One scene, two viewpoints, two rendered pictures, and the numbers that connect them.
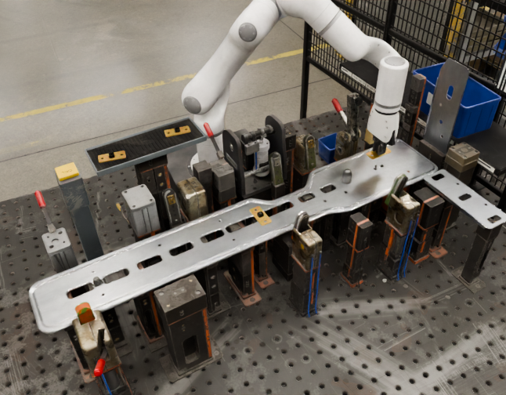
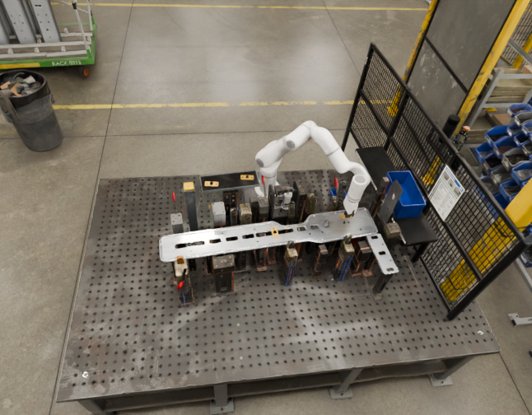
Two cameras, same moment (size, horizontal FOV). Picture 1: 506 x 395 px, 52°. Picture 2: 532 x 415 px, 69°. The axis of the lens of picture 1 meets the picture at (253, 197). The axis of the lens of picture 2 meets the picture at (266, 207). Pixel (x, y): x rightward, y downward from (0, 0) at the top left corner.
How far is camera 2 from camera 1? 91 cm
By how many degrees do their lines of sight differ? 11
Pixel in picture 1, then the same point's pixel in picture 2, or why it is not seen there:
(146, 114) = (249, 123)
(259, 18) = (298, 139)
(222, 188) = (261, 212)
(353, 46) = (340, 167)
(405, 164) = (361, 225)
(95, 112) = (220, 114)
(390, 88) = (354, 191)
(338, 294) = (305, 279)
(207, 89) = (268, 158)
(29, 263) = (161, 216)
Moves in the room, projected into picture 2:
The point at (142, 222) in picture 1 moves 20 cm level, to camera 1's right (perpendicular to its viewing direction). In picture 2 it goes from (217, 221) to (247, 229)
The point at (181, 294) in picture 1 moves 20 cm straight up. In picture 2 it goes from (223, 262) to (223, 242)
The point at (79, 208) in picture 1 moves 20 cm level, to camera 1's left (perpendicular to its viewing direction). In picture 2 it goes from (190, 202) to (161, 195)
